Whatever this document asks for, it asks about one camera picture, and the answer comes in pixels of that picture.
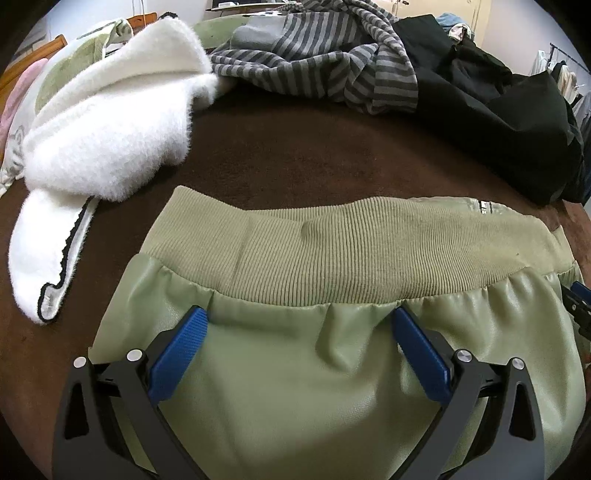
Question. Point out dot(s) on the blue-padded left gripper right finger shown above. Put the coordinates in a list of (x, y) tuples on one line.
[(489, 423)]

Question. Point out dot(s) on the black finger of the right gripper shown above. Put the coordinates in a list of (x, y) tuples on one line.
[(577, 301)]

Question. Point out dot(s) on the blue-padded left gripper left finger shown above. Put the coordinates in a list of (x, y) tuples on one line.
[(109, 424)]

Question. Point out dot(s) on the olive green zip jacket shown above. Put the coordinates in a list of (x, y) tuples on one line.
[(299, 376)]

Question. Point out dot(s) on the clothes rack with hanging clothes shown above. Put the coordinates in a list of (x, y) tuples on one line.
[(572, 79)]

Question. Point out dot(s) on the clothes pile on chair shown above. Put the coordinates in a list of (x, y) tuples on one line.
[(455, 27)]

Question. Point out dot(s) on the black garment pile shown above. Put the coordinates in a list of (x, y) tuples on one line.
[(518, 127)]

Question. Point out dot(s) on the white fluffy fleece garment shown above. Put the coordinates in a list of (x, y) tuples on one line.
[(102, 137)]

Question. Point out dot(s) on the grey striped garment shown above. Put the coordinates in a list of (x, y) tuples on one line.
[(346, 51)]

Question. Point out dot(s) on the wooden headboard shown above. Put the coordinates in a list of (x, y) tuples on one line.
[(12, 73)]

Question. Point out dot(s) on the pink pillow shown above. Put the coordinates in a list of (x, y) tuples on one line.
[(16, 95)]

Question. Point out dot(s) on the bear print pillow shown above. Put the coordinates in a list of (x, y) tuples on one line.
[(58, 71)]

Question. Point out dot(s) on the green panda print duvet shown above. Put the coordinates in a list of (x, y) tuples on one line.
[(214, 32)]

